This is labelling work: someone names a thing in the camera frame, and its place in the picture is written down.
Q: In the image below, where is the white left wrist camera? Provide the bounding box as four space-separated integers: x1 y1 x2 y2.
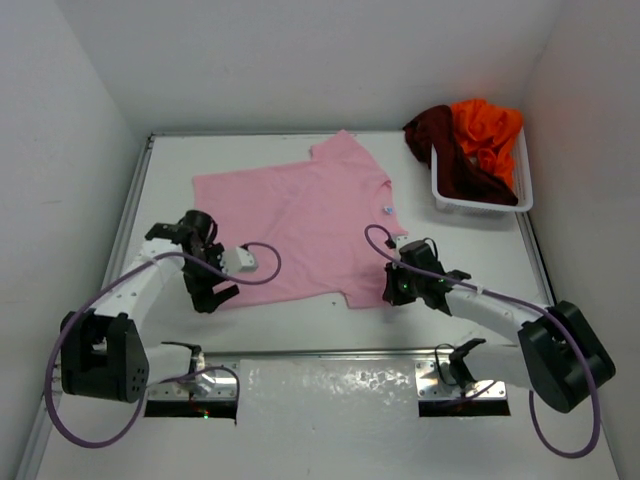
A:
219 246 258 276

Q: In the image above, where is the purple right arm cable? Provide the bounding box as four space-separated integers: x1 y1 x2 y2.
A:
363 224 602 459

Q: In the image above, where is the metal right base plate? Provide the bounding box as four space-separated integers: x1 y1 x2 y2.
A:
414 357 507 401

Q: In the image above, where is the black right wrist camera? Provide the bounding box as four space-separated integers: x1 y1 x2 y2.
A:
399 238 439 271

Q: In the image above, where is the white plastic basket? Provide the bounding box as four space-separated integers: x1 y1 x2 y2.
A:
431 129 534 217

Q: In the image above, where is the dark red t-shirt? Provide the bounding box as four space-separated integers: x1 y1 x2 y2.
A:
403 105 518 206

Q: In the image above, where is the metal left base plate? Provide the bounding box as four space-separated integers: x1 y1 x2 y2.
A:
148 362 239 403

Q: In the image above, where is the pink t-shirt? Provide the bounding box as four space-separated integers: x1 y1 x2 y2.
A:
193 131 406 309

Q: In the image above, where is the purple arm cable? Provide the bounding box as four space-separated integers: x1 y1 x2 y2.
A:
363 224 602 459
43 242 282 449

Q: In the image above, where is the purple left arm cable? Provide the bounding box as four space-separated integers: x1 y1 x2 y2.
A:
43 242 282 449

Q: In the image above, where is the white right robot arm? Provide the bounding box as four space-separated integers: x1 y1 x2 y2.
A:
383 259 616 413

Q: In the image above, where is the metal base plate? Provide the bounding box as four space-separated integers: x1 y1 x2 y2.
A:
414 357 507 401
148 362 239 403

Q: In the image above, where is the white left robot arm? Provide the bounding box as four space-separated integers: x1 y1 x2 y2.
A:
60 210 239 403

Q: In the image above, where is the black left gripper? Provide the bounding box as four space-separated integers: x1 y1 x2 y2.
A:
180 245 237 312

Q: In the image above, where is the orange t-shirt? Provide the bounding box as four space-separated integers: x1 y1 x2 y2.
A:
451 99 524 189

